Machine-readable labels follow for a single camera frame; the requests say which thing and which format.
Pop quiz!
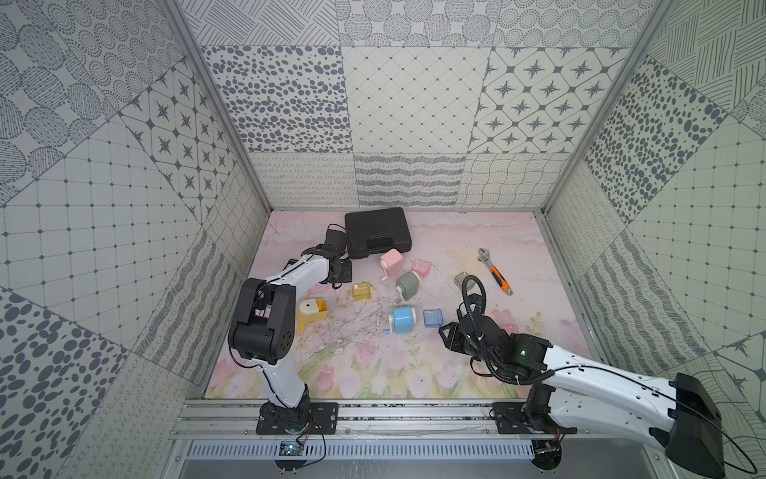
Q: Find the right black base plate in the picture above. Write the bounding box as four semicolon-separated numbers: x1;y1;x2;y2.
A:
490;401;578;435

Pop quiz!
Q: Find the blue pencil sharpener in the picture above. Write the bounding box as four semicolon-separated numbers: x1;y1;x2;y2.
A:
385;307;417;335

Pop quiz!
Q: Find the yellow transparent tray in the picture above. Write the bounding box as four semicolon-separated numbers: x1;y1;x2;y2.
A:
351;283;372;301

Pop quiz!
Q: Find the aluminium mounting rail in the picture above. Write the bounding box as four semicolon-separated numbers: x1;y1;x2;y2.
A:
171;400;602;464

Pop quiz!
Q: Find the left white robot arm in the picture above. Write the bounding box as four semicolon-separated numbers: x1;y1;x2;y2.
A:
227;224;352;433

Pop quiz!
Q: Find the black plastic tool case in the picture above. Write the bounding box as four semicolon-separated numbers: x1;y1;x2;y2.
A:
344;207;412;259

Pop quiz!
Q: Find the orange handled adjustable wrench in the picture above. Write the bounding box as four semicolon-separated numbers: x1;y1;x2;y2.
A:
478;247;514;297

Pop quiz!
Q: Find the green pencil sharpener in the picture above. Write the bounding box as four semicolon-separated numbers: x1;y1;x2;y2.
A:
396;271;421;303

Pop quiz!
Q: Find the pink pencil sharpener back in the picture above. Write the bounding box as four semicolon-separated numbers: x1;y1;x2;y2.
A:
379;249;404;281

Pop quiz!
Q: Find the grey transparent tray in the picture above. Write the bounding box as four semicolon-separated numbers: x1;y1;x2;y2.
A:
454;271;469;287

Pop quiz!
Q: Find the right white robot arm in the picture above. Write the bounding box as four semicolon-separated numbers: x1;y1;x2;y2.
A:
439;315;733;478

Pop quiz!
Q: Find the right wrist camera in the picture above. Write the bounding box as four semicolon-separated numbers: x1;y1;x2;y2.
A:
460;293;486;317

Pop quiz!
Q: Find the blue transparent tray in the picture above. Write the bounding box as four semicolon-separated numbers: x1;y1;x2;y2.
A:
423;309;444;329

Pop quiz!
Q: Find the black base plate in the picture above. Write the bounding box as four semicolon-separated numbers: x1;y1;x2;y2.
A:
490;401;578;435
257;402;339;436

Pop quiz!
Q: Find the pink transparent tray back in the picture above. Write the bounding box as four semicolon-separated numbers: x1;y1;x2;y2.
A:
411;259;433;279

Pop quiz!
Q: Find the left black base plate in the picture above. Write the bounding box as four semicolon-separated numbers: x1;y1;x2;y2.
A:
257;402;339;436

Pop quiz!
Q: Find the yellow pencil sharpener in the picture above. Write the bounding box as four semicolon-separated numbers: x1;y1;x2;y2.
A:
297;299;329;335

